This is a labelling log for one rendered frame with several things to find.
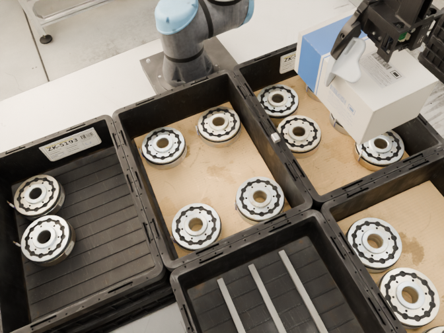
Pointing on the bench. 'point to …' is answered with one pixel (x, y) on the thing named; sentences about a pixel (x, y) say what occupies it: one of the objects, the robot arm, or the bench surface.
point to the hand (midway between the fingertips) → (360, 66)
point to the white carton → (379, 127)
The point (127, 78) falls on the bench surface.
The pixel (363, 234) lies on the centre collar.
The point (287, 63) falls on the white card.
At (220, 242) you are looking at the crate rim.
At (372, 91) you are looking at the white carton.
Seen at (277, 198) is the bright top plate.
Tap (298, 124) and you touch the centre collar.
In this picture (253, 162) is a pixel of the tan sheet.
